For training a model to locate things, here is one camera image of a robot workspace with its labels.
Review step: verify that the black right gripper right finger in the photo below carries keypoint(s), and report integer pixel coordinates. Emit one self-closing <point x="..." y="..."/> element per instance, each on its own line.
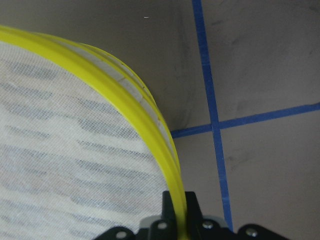
<point x="202" y="227"/>

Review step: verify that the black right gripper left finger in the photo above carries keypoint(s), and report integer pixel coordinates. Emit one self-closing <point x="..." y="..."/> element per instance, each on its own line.
<point x="156" y="227"/>

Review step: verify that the yellow bamboo steamer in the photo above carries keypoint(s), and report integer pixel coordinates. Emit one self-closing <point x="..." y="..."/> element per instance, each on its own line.
<point x="83" y="145"/>

